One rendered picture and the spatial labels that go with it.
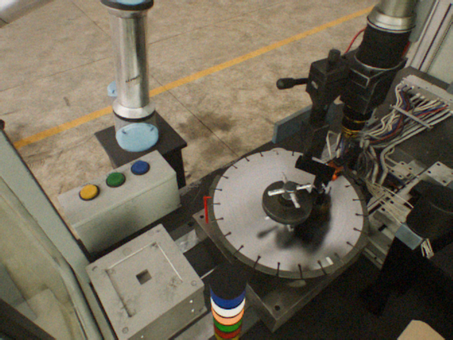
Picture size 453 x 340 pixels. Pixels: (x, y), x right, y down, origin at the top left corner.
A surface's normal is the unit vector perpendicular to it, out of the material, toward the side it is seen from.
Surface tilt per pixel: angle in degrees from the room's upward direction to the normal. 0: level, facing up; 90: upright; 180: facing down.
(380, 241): 90
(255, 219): 0
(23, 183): 90
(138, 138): 97
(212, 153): 0
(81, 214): 0
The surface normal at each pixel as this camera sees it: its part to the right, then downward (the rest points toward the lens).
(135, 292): 0.00, -0.67
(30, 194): 0.60, 0.60
